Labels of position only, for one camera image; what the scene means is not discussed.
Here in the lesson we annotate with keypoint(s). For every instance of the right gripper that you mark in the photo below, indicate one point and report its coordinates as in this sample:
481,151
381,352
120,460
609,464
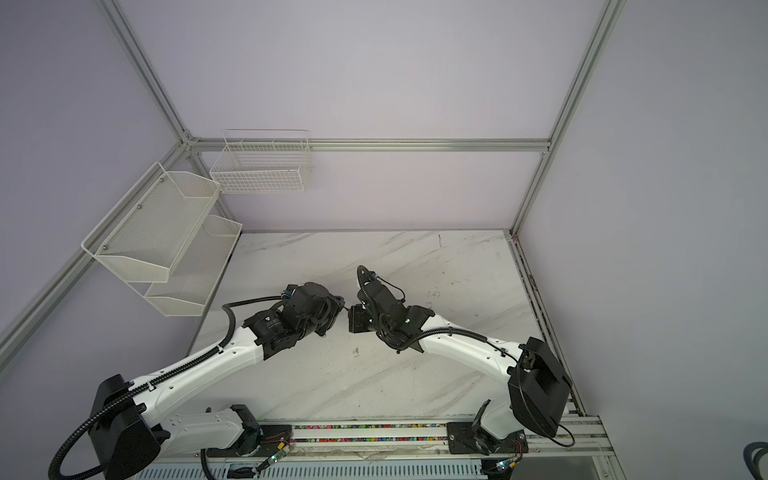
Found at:
353,313

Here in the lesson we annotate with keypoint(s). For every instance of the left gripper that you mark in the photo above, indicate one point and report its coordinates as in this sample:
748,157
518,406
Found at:
335,305

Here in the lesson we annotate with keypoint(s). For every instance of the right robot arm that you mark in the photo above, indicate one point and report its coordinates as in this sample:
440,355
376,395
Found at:
536,382

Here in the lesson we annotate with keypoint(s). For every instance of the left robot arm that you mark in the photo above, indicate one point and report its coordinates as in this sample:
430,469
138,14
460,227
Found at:
137,421

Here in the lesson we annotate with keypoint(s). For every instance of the lower white mesh shelf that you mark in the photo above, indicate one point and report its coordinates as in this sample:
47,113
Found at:
193,282

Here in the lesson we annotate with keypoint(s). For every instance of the white mesh shelf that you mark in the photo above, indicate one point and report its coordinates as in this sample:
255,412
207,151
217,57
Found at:
143,239
193,282

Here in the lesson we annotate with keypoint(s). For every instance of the upper white mesh shelf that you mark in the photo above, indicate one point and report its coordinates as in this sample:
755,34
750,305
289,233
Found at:
143,239

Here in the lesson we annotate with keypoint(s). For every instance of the white wire basket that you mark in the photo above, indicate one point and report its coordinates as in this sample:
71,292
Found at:
255,161

